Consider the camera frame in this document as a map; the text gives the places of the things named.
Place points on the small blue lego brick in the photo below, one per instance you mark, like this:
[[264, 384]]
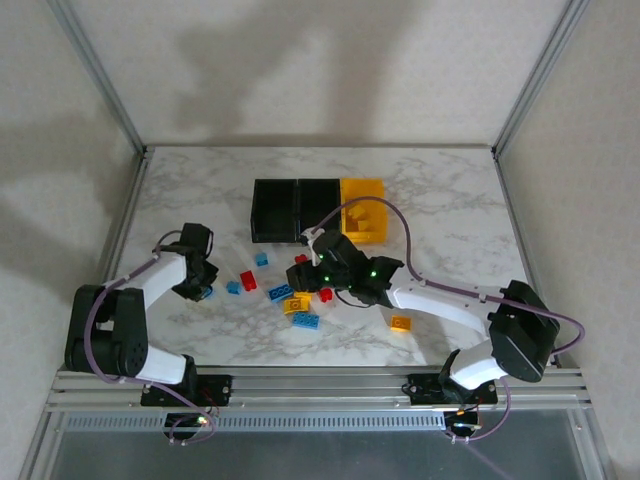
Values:
[[208, 294], [261, 259], [233, 287]]

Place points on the red lego brick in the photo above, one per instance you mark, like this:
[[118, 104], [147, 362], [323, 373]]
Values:
[[301, 258], [326, 295], [248, 280]]

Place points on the long blue lego brick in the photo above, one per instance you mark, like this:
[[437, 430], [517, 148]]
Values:
[[280, 292], [306, 320]]

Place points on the yellow lego brick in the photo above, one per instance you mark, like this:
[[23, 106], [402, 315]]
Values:
[[365, 226], [305, 297], [358, 212], [295, 306], [401, 323]]

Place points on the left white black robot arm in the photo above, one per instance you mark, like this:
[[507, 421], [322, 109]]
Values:
[[160, 272]]

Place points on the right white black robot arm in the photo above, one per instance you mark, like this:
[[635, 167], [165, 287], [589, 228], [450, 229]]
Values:
[[440, 305]]

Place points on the yellow plastic bin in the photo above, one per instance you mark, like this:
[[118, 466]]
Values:
[[375, 220]]

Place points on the black plastic bin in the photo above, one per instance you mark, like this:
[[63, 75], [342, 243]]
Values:
[[272, 210], [317, 200]]

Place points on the small lit controller board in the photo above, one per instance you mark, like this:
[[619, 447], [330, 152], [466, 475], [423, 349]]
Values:
[[465, 426], [197, 421]]

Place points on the slotted grey metal strip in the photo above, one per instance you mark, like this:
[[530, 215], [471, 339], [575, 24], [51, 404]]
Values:
[[300, 422]]

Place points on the grey metal base panel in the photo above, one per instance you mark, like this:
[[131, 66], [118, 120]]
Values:
[[300, 455]]

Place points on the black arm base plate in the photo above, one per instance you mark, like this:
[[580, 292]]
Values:
[[220, 387], [425, 387]]

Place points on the aluminium table side rail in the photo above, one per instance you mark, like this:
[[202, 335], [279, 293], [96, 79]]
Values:
[[127, 200], [513, 210]]

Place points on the wide aluminium mounting rail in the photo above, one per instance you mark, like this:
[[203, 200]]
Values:
[[320, 390]]

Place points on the aluminium frame post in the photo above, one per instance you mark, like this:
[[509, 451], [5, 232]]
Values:
[[536, 75], [100, 75]]

